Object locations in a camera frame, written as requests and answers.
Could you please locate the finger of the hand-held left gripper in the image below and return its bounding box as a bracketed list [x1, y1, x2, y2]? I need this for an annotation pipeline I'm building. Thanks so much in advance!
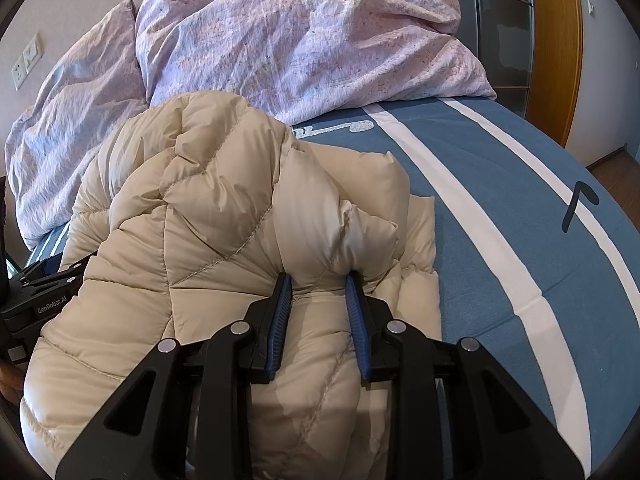
[7, 253, 97, 287]

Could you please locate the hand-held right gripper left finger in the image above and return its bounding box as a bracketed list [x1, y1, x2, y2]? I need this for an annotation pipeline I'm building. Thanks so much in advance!
[55, 273, 294, 480]

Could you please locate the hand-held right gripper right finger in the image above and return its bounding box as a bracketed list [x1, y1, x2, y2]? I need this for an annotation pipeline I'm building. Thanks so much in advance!
[344, 273, 584, 480]

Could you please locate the beige down jacket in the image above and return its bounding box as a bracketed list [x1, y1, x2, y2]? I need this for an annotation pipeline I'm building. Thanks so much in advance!
[19, 90, 443, 480]

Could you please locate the pink floral duvet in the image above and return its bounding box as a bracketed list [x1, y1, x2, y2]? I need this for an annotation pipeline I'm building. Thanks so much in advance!
[5, 0, 151, 252]

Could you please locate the blue white-striped bed sheet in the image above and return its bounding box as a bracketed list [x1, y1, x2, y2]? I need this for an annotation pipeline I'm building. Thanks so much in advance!
[25, 96, 628, 480]

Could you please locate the pink floral pillow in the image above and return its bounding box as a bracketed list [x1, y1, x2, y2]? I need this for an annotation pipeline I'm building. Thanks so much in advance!
[134, 0, 497, 127]

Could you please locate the frosted glass door panel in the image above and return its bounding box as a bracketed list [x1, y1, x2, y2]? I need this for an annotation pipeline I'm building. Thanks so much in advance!
[456, 0, 532, 111]

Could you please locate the wooden door frame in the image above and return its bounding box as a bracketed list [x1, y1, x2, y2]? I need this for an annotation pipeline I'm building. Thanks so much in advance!
[525, 0, 585, 149]

